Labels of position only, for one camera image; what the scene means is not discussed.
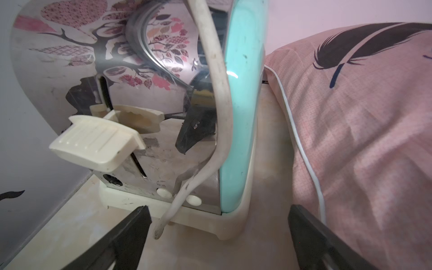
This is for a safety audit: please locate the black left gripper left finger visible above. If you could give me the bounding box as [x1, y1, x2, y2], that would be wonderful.
[63, 206, 152, 270]

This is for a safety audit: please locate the mint and chrome toaster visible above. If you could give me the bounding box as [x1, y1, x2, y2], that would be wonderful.
[11, 1, 268, 240]

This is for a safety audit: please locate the pink feather pillow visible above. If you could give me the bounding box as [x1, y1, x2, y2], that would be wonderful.
[264, 22, 432, 270]

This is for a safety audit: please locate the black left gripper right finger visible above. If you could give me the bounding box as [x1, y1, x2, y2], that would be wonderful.
[288, 205, 376, 270]

